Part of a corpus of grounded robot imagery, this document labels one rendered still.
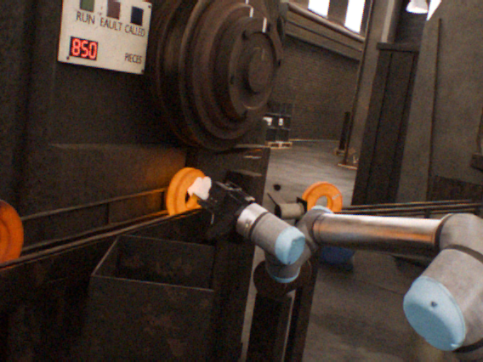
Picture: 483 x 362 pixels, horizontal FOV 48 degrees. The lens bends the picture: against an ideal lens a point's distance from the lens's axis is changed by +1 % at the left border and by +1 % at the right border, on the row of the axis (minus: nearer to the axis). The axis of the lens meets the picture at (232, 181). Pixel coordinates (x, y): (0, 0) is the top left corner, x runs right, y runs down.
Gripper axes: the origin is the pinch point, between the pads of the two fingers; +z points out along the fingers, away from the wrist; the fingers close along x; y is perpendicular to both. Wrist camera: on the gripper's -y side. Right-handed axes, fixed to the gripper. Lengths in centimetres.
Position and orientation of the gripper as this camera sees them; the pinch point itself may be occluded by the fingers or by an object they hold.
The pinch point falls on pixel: (189, 189)
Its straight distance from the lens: 154.1
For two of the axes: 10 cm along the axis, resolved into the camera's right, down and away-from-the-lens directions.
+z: -7.5, -4.6, 4.7
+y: 3.6, -8.8, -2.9
